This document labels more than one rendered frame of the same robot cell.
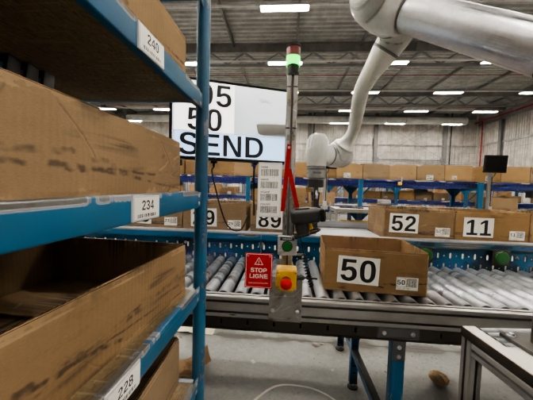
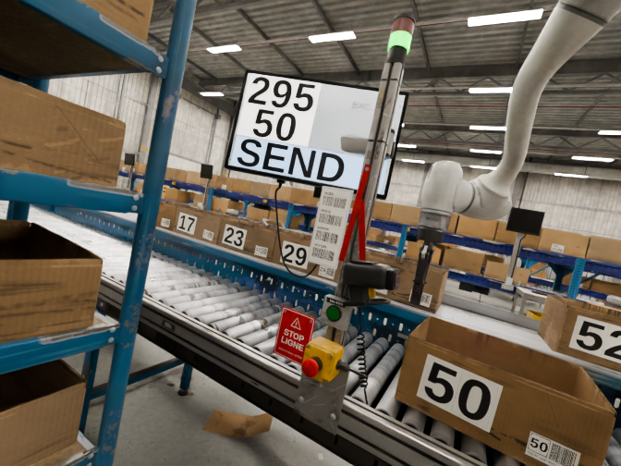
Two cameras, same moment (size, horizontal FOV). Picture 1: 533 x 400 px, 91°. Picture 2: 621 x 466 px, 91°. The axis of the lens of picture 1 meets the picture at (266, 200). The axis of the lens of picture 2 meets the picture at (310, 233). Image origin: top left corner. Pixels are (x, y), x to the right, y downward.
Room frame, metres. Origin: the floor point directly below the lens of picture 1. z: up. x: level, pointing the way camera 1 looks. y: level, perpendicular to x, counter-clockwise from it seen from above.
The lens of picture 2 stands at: (0.24, -0.28, 1.16)
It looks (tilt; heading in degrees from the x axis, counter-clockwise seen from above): 3 degrees down; 24
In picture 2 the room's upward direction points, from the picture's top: 12 degrees clockwise
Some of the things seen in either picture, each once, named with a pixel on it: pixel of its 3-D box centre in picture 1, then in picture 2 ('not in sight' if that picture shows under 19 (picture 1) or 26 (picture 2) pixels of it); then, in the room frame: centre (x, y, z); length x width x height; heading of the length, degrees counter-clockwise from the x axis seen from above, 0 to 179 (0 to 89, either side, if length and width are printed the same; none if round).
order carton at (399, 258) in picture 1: (366, 261); (489, 381); (1.16, -0.45, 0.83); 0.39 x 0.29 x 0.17; 82
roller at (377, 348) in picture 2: not in sight; (363, 363); (1.23, -0.12, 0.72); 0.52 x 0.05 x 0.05; 176
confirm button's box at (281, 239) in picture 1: (287, 245); (335, 312); (0.93, -0.08, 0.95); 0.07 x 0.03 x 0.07; 86
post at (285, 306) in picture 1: (288, 201); (354, 248); (0.96, -0.08, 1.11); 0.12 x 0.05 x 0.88; 86
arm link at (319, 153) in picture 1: (319, 150); (445, 187); (1.25, -0.24, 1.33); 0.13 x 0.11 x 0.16; 128
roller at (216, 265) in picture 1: (208, 273); (269, 322); (1.26, 0.27, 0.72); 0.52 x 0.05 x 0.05; 176
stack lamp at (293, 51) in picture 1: (293, 57); (400, 37); (0.96, -0.08, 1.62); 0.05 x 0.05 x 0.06
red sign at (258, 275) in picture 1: (266, 271); (304, 339); (0.94, -0.01, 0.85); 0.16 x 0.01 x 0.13; 86
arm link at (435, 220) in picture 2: (316, 173); (433, 221); (1.25, -0.23, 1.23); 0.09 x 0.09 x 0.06
